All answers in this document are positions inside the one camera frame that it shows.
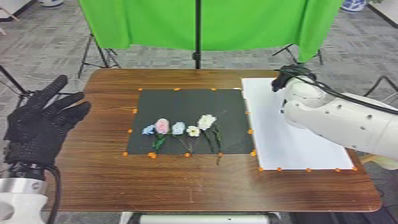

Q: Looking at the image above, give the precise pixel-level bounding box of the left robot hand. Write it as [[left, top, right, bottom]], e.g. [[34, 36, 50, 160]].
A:
[[2, 74, 94, 168]]

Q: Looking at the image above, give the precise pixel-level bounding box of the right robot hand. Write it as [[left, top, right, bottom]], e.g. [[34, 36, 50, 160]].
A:
[[270, 75, 292, 93]]

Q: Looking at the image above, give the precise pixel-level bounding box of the black tripod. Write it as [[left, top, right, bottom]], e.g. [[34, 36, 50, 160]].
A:
[[270, 43, 325, 66], [77, 32, 123, 80]]

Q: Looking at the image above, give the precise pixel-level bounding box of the large white flower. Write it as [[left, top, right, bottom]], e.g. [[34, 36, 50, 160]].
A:
[[196, 113, 226, 167]]

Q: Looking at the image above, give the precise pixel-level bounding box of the dark mat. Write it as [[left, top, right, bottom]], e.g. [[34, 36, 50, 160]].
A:
[[126, 88, 258, 156]]

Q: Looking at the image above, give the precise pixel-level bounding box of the white sheet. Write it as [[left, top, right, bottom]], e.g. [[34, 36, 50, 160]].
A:
[[240, 77, 357, 171]]

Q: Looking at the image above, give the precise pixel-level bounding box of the small blue flower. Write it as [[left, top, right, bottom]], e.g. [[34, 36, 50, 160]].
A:
[[140, 124, 158, 136]]

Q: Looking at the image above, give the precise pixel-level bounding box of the small white flower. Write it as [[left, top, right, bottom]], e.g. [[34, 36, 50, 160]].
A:
[[185, 125, 203, 153]]

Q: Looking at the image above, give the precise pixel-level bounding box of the black stand pole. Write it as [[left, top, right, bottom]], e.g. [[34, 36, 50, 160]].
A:
[[192, 0, 204, 70]]

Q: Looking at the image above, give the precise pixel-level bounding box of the pink flower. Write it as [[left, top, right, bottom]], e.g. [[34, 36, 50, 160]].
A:
[[151, 117, 172, 152]]

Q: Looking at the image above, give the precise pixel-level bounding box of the large blue flower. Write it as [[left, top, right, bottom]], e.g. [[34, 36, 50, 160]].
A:
[[171, 121, 196, 154]]

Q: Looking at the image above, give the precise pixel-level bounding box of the blue and white vase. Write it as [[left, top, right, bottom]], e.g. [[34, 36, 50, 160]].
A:
[[37, 0, 66, 8], [341, 0, 370, 14]]

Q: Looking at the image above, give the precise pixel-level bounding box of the pale grey bar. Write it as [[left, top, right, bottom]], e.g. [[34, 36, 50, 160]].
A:
[[137, 214, 272, 224]]

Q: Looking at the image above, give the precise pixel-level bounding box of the black cable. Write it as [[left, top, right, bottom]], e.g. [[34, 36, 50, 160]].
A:
[[45, 165, 64, 224], [276, 64, 398, 116]]

